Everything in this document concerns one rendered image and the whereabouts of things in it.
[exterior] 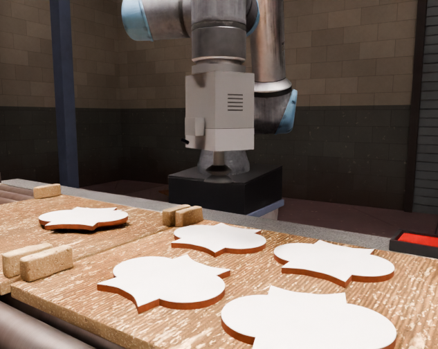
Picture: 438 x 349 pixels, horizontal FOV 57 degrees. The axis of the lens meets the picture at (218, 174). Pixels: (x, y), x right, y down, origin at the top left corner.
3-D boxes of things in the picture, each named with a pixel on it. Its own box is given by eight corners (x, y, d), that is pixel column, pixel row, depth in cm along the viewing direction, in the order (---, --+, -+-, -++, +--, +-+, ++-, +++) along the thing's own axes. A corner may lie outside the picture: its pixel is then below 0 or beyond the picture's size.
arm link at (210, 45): (209, 23, 51) (180, 34, 57) (209, 61, 51) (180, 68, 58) (257, 30, 54) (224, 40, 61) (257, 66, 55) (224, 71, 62)
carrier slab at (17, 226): (61, 200, 97) (61, 193, 97) (196, 226, 73) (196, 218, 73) (-123, 235, 68) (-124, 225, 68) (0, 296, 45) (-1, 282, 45)
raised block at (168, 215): (184, 218, 73) (183, 203, 73) (192, 219, 72) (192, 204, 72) (161, 225, 68) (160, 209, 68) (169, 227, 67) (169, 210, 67)
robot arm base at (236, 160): (220, 163, 127) (219, 131, 125) (259, 168, 118) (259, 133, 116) (186, 172, 116) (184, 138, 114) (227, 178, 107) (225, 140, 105)
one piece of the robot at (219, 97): (164, 48, 57) (166, 164, 59) (194, 38, 49) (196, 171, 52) (223, 54, 62) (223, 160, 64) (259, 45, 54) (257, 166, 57)
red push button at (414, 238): (403, 240, 67) (403, 232, 67) (443, 246, 64) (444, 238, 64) (395, 250, 62) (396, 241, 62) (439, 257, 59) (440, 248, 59)
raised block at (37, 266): (66, 264, 50) (64, 243, 50) (75, 267, 49) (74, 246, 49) (19, 280, 45) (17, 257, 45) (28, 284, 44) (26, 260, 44)
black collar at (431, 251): (398, 238, 68) (399, 228, 68) (450, 246, 64) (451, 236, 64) (388, 250, 62) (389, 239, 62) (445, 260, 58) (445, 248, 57)
